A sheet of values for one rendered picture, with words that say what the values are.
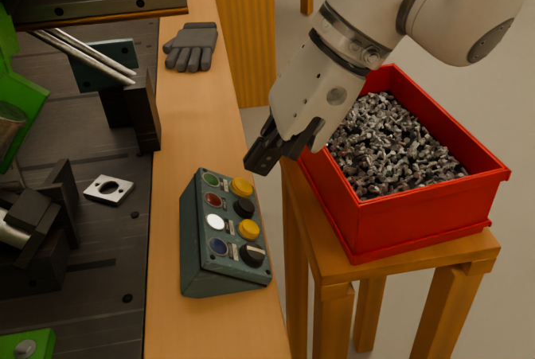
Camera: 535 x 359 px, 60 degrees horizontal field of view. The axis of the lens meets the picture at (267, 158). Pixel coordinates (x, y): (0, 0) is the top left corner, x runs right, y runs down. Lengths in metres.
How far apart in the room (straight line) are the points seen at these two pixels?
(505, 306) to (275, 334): 1.29
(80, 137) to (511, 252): 1.51
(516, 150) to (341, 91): 1.90
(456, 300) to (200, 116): 0.50
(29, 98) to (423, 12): 0.37
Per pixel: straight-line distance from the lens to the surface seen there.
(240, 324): 0.49
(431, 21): 0.42
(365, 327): 1.38
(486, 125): 2.46
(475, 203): 0.68
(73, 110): 0.86
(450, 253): 0.70
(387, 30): 0.45
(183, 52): 0.93
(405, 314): 1.60
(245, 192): 0.56
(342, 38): 0.45
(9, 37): 0.57
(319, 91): 0.45
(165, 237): 0.57
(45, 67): 1.03
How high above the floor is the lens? 1.31
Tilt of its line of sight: 39 degrees down
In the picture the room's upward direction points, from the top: 3 degrees counter-clockwise
